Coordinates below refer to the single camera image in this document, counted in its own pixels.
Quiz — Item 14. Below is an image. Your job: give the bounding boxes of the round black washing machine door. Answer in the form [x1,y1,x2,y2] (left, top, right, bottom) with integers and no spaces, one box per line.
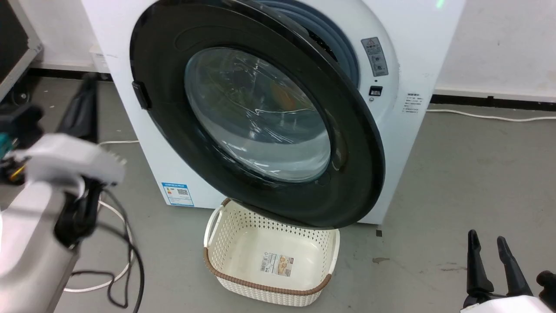
[129,0,386,230]

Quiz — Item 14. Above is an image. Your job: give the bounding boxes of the grey warning sticker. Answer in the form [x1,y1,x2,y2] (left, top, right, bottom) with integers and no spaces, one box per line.
[361,37,389,77]

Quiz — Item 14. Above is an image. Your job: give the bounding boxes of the white perforated laundry basket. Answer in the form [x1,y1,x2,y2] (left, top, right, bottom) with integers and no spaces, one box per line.
[203,198,341,307]

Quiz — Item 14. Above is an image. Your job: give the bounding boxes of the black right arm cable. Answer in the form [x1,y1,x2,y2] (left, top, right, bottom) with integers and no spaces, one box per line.
[536,270,556,312]

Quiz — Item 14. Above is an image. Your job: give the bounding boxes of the grey rubber drum gasket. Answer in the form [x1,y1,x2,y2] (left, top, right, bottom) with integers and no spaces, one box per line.
[256,0,360,87]

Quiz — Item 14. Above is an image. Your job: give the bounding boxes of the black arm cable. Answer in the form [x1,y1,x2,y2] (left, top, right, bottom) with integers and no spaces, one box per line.
[536,270,556,312]
[54,178,145,313]

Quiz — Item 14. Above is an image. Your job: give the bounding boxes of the white front-load washing machine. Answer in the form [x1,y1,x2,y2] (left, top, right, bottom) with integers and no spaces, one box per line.
[80,0,466,225]

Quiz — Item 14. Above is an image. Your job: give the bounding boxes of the paper product label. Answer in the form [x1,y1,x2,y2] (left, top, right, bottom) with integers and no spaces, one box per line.
[260,252,294,277]

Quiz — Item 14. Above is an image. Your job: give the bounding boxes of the blue white energy label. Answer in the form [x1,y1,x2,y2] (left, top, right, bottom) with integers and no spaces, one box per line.
[162,182,195,206]

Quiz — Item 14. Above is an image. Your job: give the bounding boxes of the black caster wheel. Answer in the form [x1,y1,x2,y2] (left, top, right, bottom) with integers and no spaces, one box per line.
[11,78,34,107]

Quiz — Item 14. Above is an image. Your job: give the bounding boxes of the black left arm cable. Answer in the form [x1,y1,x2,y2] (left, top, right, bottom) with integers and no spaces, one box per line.
[54,178,145,313]

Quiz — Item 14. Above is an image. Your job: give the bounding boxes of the black metal-edged equipment case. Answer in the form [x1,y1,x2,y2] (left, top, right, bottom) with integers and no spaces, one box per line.
[0,0,44,101]

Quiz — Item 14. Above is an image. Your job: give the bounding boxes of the black and white floor cables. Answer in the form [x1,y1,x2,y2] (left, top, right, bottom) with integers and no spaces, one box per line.
[63,139,140,293]

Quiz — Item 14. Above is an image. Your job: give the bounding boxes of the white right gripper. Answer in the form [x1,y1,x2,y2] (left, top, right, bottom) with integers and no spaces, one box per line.
[460,229,553,313]

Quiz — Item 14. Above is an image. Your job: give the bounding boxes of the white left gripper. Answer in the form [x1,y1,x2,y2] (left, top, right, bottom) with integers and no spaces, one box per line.
[0,73,127,188]

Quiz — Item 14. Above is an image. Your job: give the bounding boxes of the black door latch handle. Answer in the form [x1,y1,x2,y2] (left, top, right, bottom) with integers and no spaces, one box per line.
[132,81,152,110]

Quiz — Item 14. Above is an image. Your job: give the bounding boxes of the thin white floor cable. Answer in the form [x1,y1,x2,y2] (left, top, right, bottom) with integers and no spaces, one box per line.
[426,108,556,123]

